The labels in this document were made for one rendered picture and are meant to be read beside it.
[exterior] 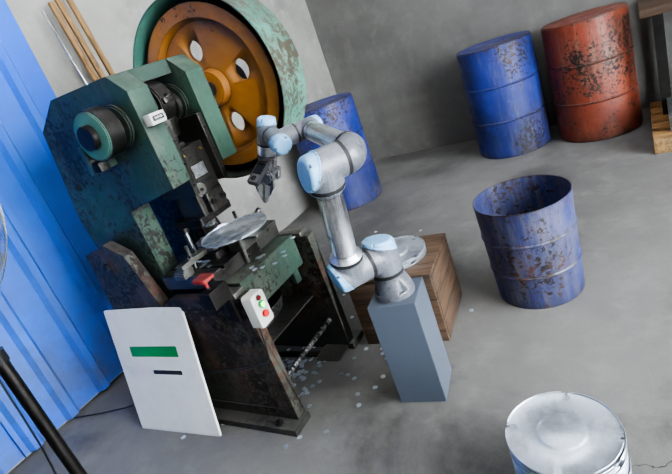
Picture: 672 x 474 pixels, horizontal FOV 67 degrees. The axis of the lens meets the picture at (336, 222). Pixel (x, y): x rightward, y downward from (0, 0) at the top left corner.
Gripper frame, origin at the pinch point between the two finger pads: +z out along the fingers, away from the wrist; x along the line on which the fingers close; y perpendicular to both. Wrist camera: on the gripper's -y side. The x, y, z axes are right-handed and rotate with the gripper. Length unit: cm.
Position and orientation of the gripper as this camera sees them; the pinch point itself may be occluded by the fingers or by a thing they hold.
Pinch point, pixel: (264, 200)
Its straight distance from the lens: 211.0
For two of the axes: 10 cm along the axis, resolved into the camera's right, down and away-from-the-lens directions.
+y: 4.2, -4.5, 7.9
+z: -0.6, 8.5, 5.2
